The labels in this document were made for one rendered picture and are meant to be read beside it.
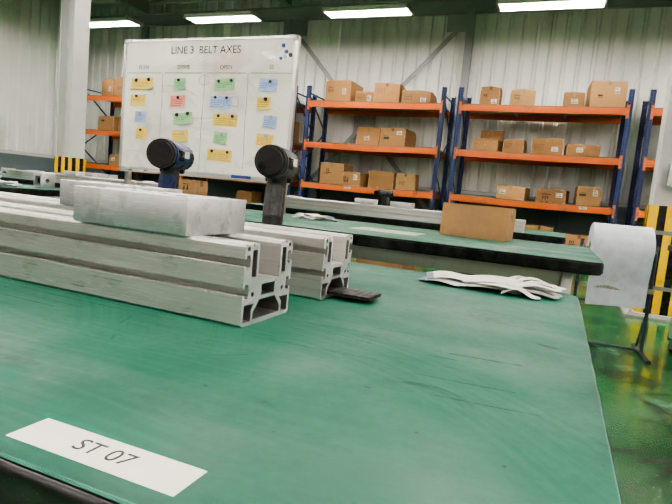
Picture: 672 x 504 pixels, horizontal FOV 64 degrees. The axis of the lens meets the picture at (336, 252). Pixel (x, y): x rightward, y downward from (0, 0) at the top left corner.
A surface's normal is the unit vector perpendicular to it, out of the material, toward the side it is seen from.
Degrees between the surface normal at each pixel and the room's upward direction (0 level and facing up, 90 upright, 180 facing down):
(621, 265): 103
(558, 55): 90
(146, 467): 0
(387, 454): 0
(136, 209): 90
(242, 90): 90
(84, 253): 90
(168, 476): 0
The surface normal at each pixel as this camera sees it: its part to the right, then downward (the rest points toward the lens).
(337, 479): 0.09, -0.99
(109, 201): -0.40, 0.06
